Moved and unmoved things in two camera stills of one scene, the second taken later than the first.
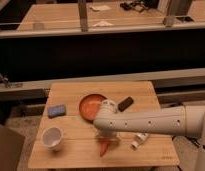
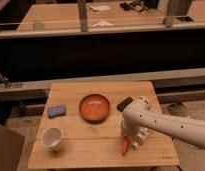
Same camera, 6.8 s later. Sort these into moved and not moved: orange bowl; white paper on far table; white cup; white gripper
Moved: white gripper
Not moved: white paper on far table; orange bowl; white cup
